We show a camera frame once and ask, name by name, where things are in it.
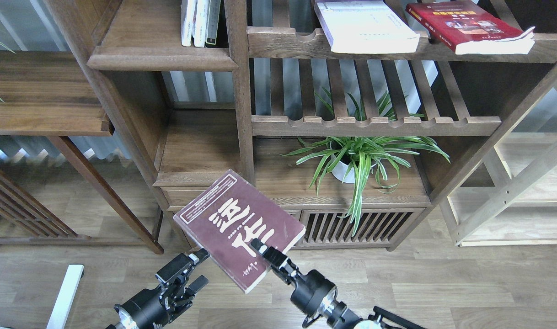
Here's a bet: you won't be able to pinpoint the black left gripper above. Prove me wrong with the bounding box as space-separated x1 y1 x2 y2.
113 248 211 329

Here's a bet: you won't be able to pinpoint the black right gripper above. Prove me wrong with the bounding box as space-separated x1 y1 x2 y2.
251 238 337 318

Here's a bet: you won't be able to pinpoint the maroon book white characters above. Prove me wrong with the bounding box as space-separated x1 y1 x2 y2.
173 170 305 294

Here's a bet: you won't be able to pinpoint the red hardcover book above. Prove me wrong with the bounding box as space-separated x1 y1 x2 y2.
406 0 535 55

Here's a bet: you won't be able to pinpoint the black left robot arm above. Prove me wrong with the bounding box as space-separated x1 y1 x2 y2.
108 249 210 329

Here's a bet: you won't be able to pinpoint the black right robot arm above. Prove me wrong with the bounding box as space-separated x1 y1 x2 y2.
251 238 421 329

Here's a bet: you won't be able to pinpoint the white plant pot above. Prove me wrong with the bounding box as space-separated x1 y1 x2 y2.
331 156 355 184

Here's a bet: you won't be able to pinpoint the spider plant green leaves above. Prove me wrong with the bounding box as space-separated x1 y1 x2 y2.
280 87 451 237

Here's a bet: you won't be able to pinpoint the dark wooden bookshelf cabinet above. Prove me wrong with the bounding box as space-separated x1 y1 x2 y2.
46 0 557 250

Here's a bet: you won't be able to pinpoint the dark slatted wooden rack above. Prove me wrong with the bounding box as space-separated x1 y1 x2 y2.
0 170 91 245

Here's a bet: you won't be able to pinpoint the white upright book middle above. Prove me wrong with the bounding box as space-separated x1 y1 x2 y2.
192 0 210 48

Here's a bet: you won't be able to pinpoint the white upright book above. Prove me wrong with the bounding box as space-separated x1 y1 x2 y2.
192 0 210 48
180 0 197 47

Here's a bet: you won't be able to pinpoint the white paperback book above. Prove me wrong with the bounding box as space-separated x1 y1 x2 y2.
314 0 419 54

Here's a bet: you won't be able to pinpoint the dark spine upright book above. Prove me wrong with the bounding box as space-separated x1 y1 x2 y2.
205 0 222 48

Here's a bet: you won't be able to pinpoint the white upright book left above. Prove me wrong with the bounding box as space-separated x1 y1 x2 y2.
180 0 197 47

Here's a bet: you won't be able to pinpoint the light wooden shelf frame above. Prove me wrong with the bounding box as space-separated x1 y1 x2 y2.
440 79 557 247

